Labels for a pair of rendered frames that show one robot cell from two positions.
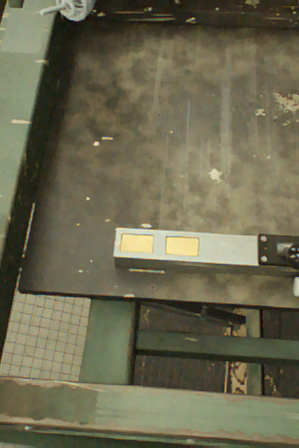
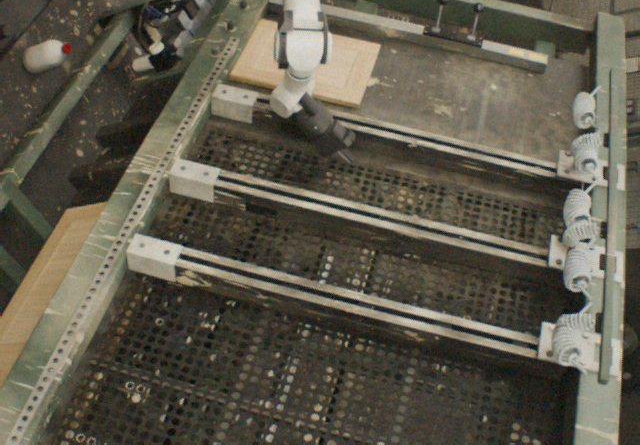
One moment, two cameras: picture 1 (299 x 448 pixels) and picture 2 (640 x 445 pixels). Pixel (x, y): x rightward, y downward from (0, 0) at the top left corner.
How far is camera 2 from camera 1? 277 cm
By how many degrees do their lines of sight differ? 70
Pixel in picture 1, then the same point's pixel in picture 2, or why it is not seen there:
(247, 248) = (486, 45)
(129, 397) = (539, 15)
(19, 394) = (580, 24)
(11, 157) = (601, 77)
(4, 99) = not seen: hidden behind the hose
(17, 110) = (604, 95)
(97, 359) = (548, 49)
